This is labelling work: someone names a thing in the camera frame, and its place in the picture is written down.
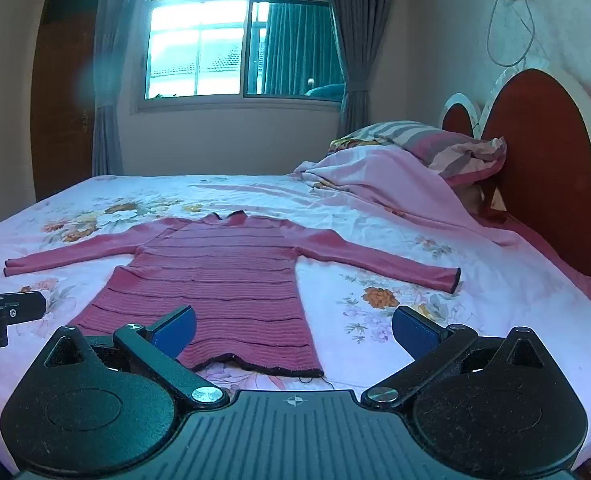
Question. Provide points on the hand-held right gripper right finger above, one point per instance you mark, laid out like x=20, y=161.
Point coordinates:
x=415, y=332

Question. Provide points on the pink striped knit sweater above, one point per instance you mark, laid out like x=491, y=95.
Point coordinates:
x=225, y=280

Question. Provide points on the floral bed sheet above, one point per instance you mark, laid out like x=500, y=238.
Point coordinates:
x=485, y=280

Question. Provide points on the pink blanket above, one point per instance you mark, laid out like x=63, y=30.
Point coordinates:
x=375, y=180

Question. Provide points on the grey curtain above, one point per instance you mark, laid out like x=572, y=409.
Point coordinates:
x=360, y=35
x=107, y=135

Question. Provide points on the striped pillow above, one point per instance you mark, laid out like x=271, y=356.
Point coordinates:
x=440, y=150

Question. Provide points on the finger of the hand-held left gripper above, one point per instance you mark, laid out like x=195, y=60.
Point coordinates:
x=22, y=306

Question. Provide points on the brown wooden door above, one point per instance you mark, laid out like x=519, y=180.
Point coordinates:
x=60, y=110

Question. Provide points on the teal curtain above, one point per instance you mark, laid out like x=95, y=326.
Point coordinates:
x=295, y=45

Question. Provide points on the window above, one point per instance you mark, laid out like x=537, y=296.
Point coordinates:
x=200, y=45

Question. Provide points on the red and white headboard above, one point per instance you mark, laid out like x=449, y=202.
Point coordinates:
x=540, y=160

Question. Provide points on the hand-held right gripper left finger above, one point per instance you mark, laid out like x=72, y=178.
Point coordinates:
x=176, y=332

